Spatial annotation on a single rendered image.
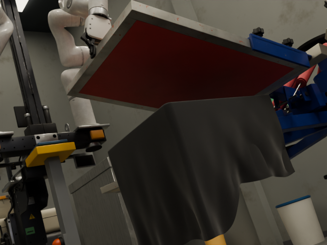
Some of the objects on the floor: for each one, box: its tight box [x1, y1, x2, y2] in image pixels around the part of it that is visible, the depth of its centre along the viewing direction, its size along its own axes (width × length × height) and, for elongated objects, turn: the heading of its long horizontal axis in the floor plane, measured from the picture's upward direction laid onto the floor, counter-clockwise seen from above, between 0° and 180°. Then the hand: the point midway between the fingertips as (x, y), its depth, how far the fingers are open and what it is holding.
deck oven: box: [68, 157, 184, 245], centre depth 792 cm, size 170×130×226 cm
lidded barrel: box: [275, 195, 325, 245], centre depth 557 cm, size 49×49×60 cm
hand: (99, 53), depth 152 cm, fingers closed on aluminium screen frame, 4 cm apart
